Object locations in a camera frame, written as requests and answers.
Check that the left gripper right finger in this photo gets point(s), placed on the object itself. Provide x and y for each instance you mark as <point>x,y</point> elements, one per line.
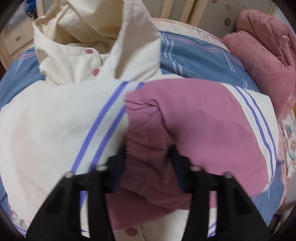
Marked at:
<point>237,217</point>

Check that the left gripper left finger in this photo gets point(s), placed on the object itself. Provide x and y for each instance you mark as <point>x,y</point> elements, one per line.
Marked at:
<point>59,216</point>

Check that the pink and white hooded jacket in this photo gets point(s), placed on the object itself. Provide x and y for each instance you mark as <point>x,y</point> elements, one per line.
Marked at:
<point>122,31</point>

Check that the floral pillow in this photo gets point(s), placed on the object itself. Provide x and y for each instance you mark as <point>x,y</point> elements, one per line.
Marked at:
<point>290,129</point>

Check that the blue plaid bed blanket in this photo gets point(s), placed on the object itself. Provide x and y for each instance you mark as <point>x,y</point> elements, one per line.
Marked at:
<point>201,57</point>

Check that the rolled pink quilt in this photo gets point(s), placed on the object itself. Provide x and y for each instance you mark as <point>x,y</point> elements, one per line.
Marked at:
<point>266,48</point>

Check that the wardrobe drawer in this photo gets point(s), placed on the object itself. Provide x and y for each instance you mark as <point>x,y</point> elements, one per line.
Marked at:
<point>21,35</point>

